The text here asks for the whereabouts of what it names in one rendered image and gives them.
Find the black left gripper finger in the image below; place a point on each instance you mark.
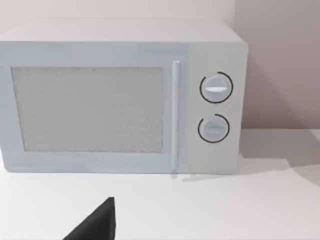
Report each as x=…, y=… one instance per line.
x=100, y=222

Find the pale microwave door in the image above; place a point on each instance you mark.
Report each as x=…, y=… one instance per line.
x=92, y=110

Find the pale knob with grey slot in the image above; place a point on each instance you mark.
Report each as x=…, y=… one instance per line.
x=213, y=128

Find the pale knob with white bar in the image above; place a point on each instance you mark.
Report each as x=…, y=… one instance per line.
x=216, y=87

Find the pale microwave oven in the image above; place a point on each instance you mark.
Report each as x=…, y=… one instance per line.
x=212, y=55

